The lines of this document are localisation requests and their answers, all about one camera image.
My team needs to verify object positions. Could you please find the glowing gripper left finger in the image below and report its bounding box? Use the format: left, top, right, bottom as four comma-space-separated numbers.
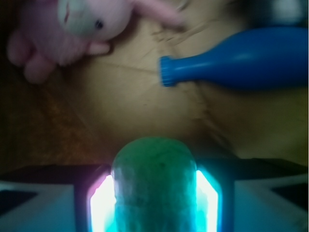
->
0, 164, 114, 232

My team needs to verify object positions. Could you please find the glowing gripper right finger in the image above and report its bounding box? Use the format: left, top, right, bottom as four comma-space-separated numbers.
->
197, 158, 309, 232

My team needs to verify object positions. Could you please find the green ball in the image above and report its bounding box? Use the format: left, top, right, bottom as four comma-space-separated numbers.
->
112, 137, 197, 232

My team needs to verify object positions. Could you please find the brown paper bag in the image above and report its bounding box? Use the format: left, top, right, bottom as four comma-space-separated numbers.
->
0, 0, 309, 173

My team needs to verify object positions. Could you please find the blue plastic bottle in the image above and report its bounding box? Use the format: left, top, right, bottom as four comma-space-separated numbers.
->
159, 27, 309, 90

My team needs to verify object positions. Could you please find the pink plush toy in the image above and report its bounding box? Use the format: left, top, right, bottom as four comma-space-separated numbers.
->
7, 0, 184, 84

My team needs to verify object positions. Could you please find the grey plush mouse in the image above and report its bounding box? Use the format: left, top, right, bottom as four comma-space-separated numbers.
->
251, 0, 309, 28

